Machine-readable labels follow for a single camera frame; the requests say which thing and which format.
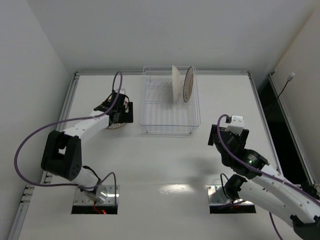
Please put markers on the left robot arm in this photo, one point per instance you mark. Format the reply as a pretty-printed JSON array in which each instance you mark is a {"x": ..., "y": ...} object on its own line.
[{"x": 63, "y": 149}]

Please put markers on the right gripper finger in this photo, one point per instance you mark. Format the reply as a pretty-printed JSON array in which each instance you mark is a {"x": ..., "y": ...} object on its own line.
[
  {"x": 213, "y": 136},
  {"x": 244, "y": 137}
]

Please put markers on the black wall cable white plug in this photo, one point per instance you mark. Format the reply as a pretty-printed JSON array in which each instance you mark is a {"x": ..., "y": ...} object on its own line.
[{"x": 289, "y": 79}]

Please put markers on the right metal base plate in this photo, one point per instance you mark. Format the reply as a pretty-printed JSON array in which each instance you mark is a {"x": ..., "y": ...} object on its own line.
[{"x": 216, "y": 197}]

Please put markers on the white wire dish rack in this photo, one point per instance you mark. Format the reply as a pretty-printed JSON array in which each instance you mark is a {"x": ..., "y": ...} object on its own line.
[{"x": 159, "y": 114}]

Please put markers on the small floral plate orange rim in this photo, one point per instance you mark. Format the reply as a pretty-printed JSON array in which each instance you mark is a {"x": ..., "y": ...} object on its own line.
[{"x": 115, "y": 126}]

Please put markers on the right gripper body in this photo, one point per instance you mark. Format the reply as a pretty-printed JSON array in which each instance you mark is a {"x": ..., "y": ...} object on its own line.
[{"x": 213, "y": 135}]

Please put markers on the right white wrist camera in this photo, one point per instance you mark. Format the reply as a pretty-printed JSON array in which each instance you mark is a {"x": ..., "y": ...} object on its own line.
[{"x": 235, "y": 124}]

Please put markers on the large floral plate orange rim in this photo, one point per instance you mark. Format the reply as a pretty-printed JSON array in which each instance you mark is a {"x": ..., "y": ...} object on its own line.
[{"x": 175, "y": 83}]

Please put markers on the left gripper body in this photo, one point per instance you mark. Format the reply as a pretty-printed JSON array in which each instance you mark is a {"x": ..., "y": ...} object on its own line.
[{"x": 128, "y": 112}]

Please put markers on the metal base plate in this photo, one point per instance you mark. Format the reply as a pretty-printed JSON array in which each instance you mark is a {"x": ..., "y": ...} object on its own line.
[
  {"x": 216, "y": 197},
  {"x": 104, "y": 195}
]

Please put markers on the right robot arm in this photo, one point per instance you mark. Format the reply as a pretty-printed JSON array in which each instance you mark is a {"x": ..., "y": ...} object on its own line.
[{"x": 256, "y": 181}]

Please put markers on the white plate orange sunburst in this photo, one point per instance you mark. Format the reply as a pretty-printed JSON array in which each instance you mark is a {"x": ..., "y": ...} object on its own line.
[{"x": 188, "y": 84}]

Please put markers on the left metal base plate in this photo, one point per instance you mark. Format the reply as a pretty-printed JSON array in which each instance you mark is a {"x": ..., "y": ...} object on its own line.
[{"x": 104, "y": 195}]

